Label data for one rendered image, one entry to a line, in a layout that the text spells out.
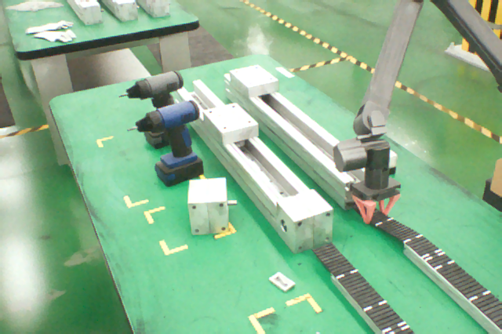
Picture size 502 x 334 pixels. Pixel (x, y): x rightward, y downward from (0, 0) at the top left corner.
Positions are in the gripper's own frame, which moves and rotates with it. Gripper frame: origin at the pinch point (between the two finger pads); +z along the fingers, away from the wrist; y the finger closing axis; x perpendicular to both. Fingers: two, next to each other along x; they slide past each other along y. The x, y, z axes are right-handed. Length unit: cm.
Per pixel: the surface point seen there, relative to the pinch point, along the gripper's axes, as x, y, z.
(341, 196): -8.7, 3.7, -3.0
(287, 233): -2.6, 23.6, -2.5
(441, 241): 14.4, -7.5, 2.1
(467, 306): 32.5, 3.7, 3.2
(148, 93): -62, 34, -23
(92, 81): -278, 8, 30
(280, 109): -55, -7, -11
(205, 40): -366, -114, 38
